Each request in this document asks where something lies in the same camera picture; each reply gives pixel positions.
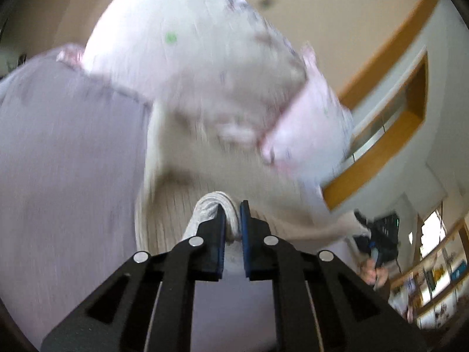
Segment person's right hand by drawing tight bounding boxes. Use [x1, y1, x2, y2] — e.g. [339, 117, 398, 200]
[359, 259, 389, 289]

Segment lavender bed sheet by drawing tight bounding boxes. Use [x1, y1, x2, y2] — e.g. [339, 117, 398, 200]
[0, 55, 356, 352]

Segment pink floral pillow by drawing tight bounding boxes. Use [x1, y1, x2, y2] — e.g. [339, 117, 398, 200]
[57, 46, 353, 183]

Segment dark fuzzy sleeve forearm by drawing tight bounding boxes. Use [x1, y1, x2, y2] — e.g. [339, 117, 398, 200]
[375, 280, 391, 302]

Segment beige cable-knit sweater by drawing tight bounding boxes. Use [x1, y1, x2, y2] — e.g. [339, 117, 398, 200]
[134, 103, 370, 273]

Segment white floral pillow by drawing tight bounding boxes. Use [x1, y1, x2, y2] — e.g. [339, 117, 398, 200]
[81, 0, 306, 146]

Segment wooden window frame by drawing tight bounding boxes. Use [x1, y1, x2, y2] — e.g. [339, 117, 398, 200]
[323, 0, 448, 211]

